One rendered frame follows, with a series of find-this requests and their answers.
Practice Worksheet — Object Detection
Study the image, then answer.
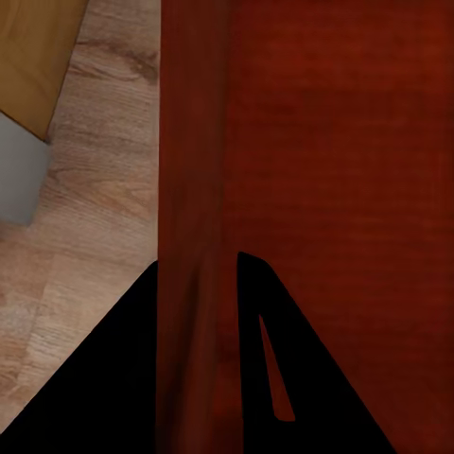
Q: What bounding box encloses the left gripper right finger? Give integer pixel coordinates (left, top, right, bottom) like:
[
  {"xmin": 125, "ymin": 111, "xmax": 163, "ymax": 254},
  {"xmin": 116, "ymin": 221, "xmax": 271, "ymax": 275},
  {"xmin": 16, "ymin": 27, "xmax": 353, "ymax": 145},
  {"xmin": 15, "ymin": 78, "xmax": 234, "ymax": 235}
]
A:
[{"xmin": 237, "ymin": 252, "xmax": 397, "ymax": 454}]

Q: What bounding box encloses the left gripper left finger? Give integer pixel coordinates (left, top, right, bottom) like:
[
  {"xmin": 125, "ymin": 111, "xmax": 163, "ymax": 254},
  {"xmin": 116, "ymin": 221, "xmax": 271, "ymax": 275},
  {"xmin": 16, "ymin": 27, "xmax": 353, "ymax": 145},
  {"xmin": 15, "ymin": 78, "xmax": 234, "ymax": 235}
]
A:
[{"xmin": 0, "ymin": 260, "xmax": 158, "ymax": 454}]

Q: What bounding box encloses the storage box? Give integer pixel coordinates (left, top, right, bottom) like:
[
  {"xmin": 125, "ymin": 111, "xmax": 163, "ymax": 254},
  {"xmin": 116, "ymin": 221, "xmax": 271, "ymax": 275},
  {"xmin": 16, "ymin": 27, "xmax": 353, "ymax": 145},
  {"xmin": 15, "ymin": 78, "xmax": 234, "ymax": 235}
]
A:
[{"xmin": 155, "ymin": 0, "xmax": 454, "ymax": 454}]

